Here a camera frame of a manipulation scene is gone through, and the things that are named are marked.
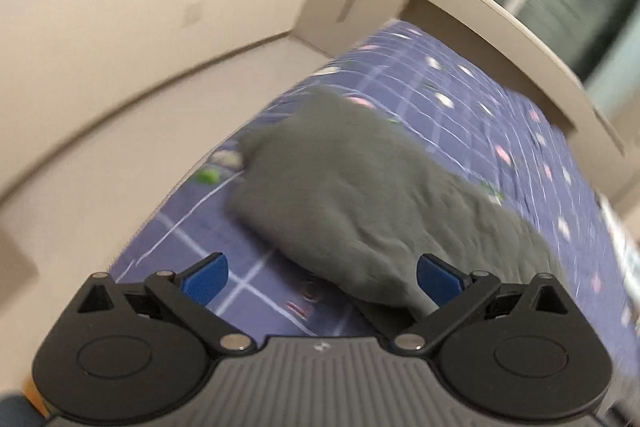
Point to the blue checked floral bedsheet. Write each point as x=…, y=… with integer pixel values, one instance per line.
x=450, y=72

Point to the beige window frame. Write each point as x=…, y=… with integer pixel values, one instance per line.
x=500, y=37

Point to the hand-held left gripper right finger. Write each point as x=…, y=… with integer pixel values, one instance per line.
x=437, y=279

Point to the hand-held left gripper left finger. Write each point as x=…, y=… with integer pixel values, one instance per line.
x=207, y=279

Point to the grey fleece towel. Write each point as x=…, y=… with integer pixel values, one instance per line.
x=350, y=197

